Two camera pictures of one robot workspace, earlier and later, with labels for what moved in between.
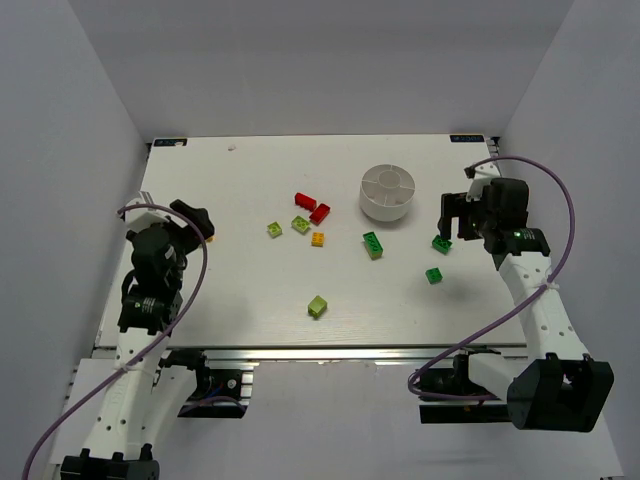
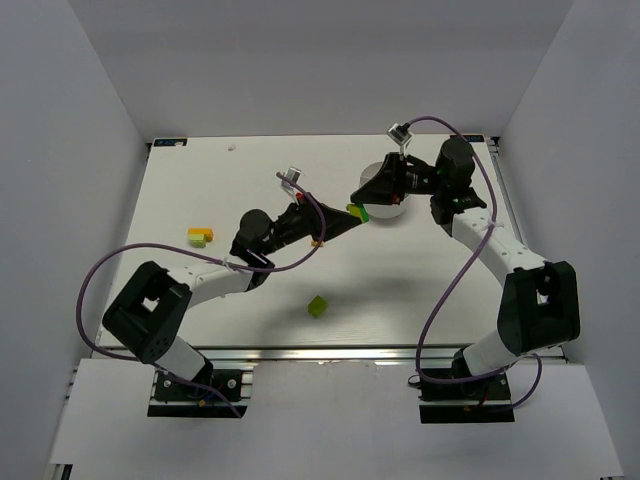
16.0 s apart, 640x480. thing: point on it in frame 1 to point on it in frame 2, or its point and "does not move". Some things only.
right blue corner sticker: x=467 y=138 does not move
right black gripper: x=460 y=206 to x=396 y=178
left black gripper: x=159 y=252 to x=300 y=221
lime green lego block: x=317 y=306 does not move
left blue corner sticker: x=169 y=142 does not move
